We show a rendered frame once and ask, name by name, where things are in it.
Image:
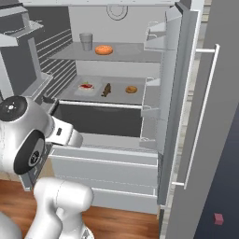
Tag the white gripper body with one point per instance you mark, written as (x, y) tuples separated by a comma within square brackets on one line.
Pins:
[(76, 138)]

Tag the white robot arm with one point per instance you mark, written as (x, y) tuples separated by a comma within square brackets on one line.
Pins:
[(21, 130)]

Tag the dark fridge drawer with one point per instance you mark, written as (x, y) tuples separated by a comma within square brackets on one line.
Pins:
[(99, 119)]

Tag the white fridge drawer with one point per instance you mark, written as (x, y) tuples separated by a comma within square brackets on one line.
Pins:
[(105, 171)]

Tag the grey fridge shelf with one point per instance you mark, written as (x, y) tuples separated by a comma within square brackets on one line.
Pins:
[(133, 51), (119, 96)]

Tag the grey door bin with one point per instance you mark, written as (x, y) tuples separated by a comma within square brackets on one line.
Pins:
[(155, 39), (152, 93), (148, 130)]

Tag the grey fridge door with shelves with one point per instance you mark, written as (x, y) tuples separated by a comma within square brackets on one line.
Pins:
[(18, 62)]

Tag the grey fridge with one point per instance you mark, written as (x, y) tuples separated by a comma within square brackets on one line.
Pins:
[(124, 31)]

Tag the white tray with red food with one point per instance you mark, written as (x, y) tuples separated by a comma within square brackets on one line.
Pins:
[(85, 87)]

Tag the brown food piece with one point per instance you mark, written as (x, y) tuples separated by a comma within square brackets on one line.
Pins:
[(107, 90)]

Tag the small brown doughnut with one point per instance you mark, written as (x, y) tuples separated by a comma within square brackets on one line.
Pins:
[(131, 89)]

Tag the orange bagel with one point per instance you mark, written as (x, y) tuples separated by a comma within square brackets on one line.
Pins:
[(104, 50)]

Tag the grey cup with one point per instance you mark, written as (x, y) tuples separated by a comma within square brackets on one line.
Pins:
[(86, 41)]

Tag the dark blue-grey cabinet panel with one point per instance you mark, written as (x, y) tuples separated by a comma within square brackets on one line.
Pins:
[(221, 174)]

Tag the pink cube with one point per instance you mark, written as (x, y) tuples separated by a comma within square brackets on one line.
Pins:
[(218, 218)]

